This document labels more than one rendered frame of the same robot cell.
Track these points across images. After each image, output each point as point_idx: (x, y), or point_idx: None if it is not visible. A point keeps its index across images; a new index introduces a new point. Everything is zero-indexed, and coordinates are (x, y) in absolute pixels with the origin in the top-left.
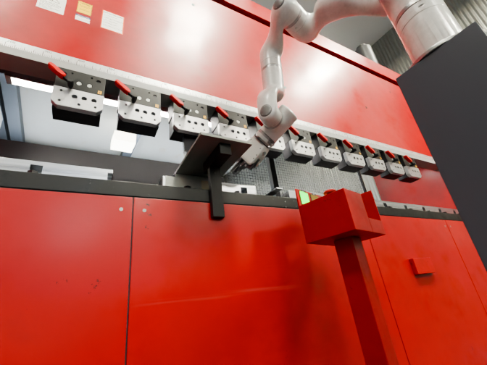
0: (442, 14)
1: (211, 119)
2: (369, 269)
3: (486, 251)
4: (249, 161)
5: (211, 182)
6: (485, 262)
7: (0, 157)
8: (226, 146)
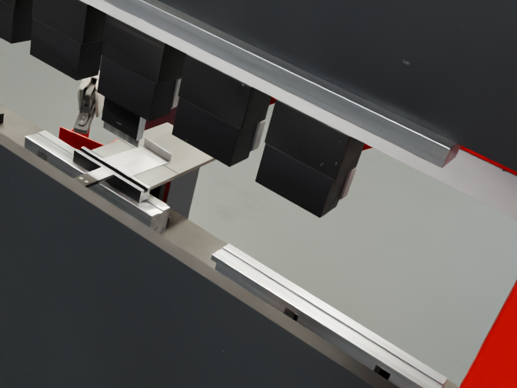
0: None
1: (90, 9)
2: None
3: (171, 185)
4: (100, 113)
5: (163, 192)
6: (169, 191)
7: (345, 316)
8: None
